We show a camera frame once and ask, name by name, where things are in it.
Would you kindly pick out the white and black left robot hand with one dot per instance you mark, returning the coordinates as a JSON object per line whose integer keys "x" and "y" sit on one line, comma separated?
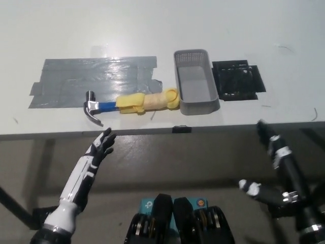
{"x": 81, "y": 175}

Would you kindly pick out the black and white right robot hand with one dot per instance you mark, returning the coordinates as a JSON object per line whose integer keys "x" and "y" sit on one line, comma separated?
{"x": 294, "y": 178}

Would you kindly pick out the black robot torso teal top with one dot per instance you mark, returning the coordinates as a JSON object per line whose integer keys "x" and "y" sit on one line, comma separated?
{"x": 162, "y": 216}

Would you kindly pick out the gray perforated plastic container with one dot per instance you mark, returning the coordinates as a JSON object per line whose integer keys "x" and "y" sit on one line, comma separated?
{"x": 200, "y": 106}

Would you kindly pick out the gray duct tape patch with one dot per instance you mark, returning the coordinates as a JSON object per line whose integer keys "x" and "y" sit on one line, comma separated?
{"x": 76, "y": 81}

